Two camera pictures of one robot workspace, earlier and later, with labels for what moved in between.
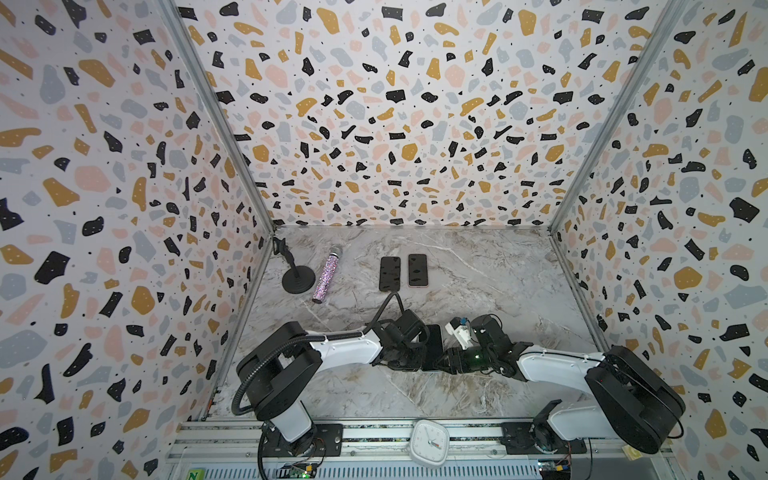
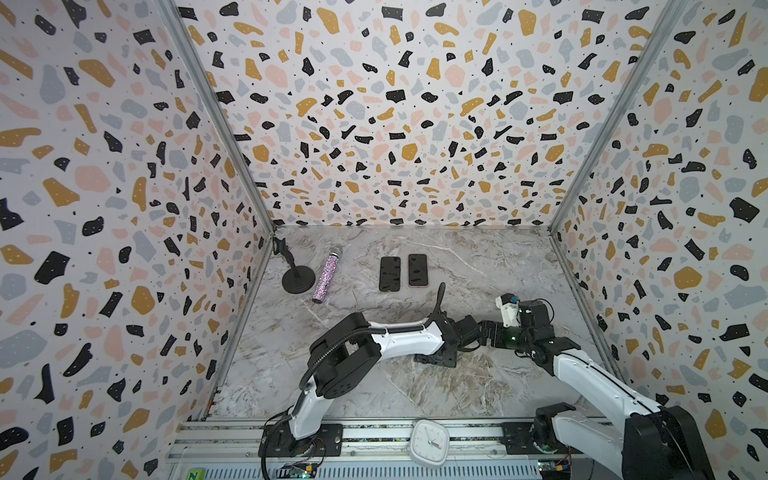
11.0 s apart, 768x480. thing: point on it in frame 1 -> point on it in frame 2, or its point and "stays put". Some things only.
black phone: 390,273 stays put
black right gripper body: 466,357 -> 498,332
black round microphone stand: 298,279 stays put
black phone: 417,271 stays put
